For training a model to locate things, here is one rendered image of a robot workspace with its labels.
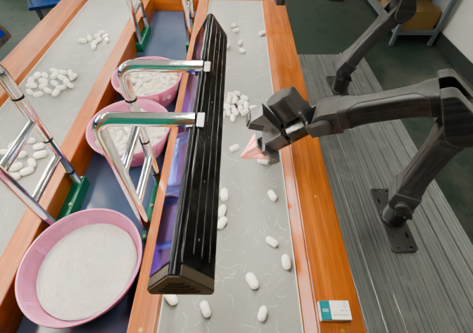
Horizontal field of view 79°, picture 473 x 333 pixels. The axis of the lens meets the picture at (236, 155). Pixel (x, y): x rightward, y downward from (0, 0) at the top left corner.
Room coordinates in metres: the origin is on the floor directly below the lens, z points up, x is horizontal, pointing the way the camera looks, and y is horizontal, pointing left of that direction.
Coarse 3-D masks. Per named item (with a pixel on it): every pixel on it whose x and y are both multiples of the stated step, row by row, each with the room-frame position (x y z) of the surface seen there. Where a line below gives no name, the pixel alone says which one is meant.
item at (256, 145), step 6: (258, 132) 0.53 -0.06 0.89; (258, 138) 0.51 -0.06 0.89; (252, 144) 0.50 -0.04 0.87; (258, 144) 0.49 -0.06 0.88; (246, 150) 0.51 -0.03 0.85; (252, 150) 0.49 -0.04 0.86; (258, 150) 0.49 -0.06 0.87; (246, 156) 0.51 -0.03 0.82; (252, 156) 0.50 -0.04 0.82; (258, 156) 0.50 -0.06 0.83; (264, 156) 0.49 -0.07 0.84
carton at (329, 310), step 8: (320, 304) 0.15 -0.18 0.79; (328, 304) 0.15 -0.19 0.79; (336, 304) 0.15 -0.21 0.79; (344, 304) 0.15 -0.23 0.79; (320, 312) 0.14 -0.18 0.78; (328, 312) 0.14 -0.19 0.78; (336, 312) 0.14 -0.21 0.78; (344, 312) 0.14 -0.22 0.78; (320, 320) 0.12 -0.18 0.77; (328, 320) 0.12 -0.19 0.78; (336, 320) 0.12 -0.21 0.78; (344, 320) 0.12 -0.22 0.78
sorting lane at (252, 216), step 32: (224, 0) 1.74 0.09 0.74; (256, 32) 1.37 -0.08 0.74; (256, 64) 1.09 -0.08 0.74; (256, 96) 0.87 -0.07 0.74; (224, 128) 0.70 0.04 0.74; (224, 160) 0.56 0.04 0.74; (256, 160) 0.56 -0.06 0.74; (256, 192) 0.44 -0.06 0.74; (256, 224) 0.35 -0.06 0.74; (288, 224) 0.35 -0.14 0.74; (224, 256) 0.26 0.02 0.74; (256, 256) 0.26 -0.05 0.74; (224, 288) 0.19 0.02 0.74; (288, 288) 0.19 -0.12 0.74; (160, 320) 0.12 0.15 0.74; (192, 320) 0.12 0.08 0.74; (224, 320) 0.12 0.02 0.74; (256, 320) 0.13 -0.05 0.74; (288, 320) 0.13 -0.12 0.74
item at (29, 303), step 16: (96, 208) 0.36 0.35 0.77; (64, 224) 0.33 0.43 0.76; (80, 224) 0.34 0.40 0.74; (112, 224) 0.34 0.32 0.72; (128, 224) 0.33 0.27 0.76; (48, 240) 0.29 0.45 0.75; (32, 256) 0.24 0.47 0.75; (32, 272) 0.21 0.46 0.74; (16, 288) 0.17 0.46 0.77; (32, 288) 0.18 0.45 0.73; (128, 288) 0.18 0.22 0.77; (32, 304) 0.15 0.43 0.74; (112, 304) 0.14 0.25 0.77; (32, 320) 0.11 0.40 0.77; (48, 320) 0.12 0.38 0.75; (64, 320) 0.12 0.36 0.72; (80, 320) 0.12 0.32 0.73
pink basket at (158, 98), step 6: (114, 72) 0.96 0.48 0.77; (114, 78) 0.94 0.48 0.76; (180, 78) 0.94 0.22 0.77; (114, 84) 0.89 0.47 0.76; (174, 84) 0.89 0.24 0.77; (168, 90) 0.86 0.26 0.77; (174, 90) 0.90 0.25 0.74; (138, 96) 0.82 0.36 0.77; (144, 96) 0.82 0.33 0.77; (150, 96) 0.82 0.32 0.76; (156, 96) 0.84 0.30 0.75; (162, 96) 0.85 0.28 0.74; (174, 96) 0.92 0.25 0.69; (156, 102) 0.85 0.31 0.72; (162, 102) 0.86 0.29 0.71; (168, 102) 0.89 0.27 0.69
